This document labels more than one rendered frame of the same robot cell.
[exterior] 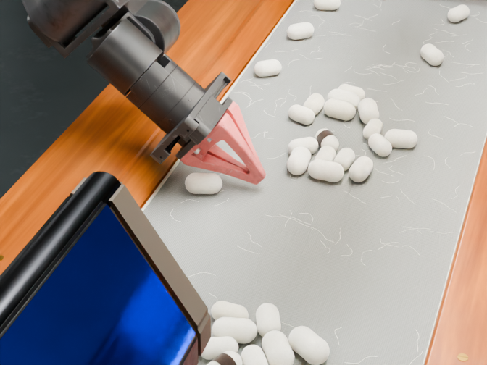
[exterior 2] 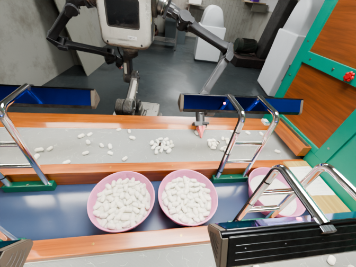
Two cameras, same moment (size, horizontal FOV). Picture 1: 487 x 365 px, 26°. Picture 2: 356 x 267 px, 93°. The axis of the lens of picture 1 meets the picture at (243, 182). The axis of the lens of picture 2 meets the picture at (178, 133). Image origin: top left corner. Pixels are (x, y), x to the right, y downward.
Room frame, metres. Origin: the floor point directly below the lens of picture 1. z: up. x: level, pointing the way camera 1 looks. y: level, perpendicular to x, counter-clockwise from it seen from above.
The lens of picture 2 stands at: (0.32, -0.65, 1.44)
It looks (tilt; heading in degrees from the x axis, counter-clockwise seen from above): 39 degrees down; 59
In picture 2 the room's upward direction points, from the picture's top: 8 degrees clockwise
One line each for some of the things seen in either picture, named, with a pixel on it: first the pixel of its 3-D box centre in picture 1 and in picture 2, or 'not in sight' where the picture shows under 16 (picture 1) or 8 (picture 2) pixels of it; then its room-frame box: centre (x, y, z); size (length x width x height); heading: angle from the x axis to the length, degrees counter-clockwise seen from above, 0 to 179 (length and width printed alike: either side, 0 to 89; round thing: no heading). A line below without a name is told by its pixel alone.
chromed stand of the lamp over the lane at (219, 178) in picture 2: not in sight; (236, 141); (0.92, -0.23, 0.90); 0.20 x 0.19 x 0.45; 162
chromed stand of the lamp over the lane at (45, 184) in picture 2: not in sight; (19, 141); (0.00, 0.07, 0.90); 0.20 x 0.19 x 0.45; 162
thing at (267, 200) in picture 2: not in sight; (270, 195); (1.02, -0.48, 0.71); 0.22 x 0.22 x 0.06
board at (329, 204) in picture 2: not in sight; (314, 186); (1.23, -0.55, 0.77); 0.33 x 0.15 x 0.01; 72
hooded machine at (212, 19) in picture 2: not in sight; (210, 35); (3.50, 3.73, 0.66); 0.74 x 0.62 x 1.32; 150
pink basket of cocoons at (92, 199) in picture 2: not in sight; (123, 202); (0.34, -0.25, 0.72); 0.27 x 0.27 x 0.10
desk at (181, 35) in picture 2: not in sight; (176, 26); (3.73, 6.38, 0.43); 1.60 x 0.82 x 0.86; 62
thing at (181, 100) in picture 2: not in sight; (242, 103); (0.95, -0.16, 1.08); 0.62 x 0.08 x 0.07; 162
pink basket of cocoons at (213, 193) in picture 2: not in sight; (186, 198); (0.61, -0.34, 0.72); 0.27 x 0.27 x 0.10
